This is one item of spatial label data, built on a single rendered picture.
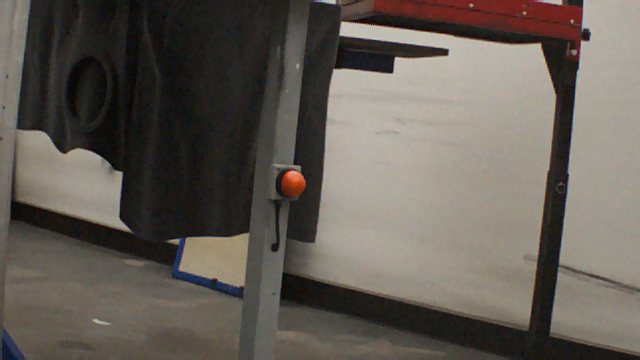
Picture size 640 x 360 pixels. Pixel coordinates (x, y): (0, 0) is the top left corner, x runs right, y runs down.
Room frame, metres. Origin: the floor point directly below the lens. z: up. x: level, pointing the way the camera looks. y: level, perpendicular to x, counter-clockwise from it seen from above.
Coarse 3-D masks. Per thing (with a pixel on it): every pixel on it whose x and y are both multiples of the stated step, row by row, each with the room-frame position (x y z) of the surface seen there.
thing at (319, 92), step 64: (192, 0) 2.05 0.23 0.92; (256, 0) 2.14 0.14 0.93; (128, 64) 1.99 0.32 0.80; (192, 64) 2.06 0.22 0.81; (256, 64) 2.16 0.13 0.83; (320, 64) 2.25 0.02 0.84; (128, 128) 2.00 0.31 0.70; (192, 128) 2.08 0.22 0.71; (256, 128) 2.17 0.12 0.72; (320, 128) 2.26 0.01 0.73; (128, 192) 2.00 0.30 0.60; (192, 192) 2.09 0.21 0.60; (320, 192) 2.26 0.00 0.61
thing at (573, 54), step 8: (544, 48) 3.48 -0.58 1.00; (552, 48) 3.48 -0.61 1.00; (576, 48) 3.47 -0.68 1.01; (544, 56) 3.48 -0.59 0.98; (552, 56) 3.48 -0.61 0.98; (560, 56) 3.49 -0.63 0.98; (568, 56) 3.39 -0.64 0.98; (576, 56) 3.47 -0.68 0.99; (552, 64) 3.48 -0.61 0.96; (560, 64) 3.49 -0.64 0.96; (568, 64) 3.39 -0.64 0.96; (552, 72) 3.48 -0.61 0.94; (552, 80) 3.48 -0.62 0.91; (560, 184) 3.46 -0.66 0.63; (560, 192) 3.46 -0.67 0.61; (528, 352) 3.49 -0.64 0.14
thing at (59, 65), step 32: (32, 0) 2.25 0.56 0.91; (64, 0) 2.16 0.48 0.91; (96, 0) 2.07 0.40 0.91; (128, 0) 1.99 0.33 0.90; (32, 32) 2.24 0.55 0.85; (64, 32) 2.16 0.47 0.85; (96, 32) 2.06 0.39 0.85; (32, 64) 2.25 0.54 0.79; (64, 64) 2.15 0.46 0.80; (96, 64) 2.07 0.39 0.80; (32, 96) 2.25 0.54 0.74; (64, 96) 2.12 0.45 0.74; (96, 96) 2.06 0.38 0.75; (32, 128) 2.24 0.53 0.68; (64, 128) 2.15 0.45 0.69; (96, 128) 2.03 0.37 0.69
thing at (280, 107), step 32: (288, 0) 1.82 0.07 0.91; (288, 32) 1.83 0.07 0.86; (288, 64) 1.83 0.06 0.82; (288, 96) 1.83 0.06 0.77; (288, 128) 1.84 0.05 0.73; (288, 160) 1.84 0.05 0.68; (256, 192) 1.84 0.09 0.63; (256, 224) 1.84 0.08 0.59; (256, 256) 1.83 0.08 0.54; (256, 288) 1.83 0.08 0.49; (256, 320) 1.82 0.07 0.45; (256, 352) 1.82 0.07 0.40
